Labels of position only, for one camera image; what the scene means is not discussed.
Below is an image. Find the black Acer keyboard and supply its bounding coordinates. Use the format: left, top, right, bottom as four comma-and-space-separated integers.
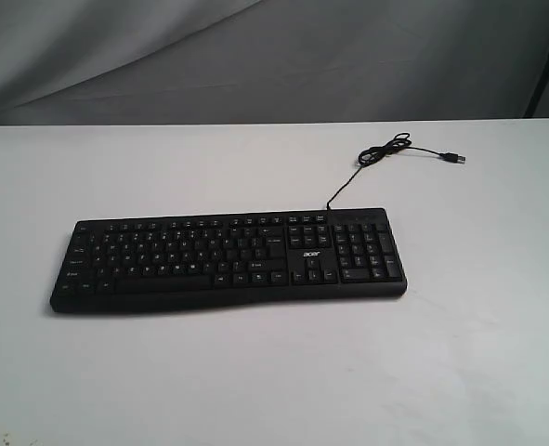
50, 208, 407, 314

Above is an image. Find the black USB cable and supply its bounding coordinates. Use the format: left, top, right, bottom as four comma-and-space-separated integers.
325, 132, 467, 211

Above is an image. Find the grey backdrop cloth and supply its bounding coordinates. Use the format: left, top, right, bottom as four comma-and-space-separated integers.
0, 1, 549, 125

